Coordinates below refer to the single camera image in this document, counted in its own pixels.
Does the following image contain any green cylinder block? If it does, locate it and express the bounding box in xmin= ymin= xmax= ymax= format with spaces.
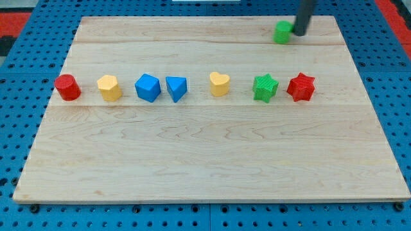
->
xmin=273 ymin=21 xmax=293 ymax=44

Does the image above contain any yellow hexagon block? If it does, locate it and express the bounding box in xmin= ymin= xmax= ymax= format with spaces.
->
xmin=96 ymin=75 xmax=123 ymax=101

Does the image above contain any yellow heart block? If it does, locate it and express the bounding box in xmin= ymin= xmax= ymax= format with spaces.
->
xmin=209 ymin=72 xmax=231 ymax=97

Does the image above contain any blue triangle block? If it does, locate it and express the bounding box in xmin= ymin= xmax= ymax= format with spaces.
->
xmin=166 ymin=76 xmax=188 ymax=103

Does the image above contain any blue cube block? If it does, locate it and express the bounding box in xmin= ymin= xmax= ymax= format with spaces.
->
xmin=134 ymin=74 xmax=161 ymax=103

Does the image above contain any green star block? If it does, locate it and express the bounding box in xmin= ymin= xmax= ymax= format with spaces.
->
xmin=252 ymin=74 xmax=279 ymax=103

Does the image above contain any red star block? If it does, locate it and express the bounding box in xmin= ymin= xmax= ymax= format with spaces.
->
xmin=287 ymin=73 xmax=315 ymax=102

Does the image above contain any red cylinder block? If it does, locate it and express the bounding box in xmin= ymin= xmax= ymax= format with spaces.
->
xmin=54 ymin=74 xmax=81 ymax=101

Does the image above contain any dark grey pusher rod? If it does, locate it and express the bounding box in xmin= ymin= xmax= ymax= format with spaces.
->
xmin=293 ymin=0 xmax=317 ymax=37

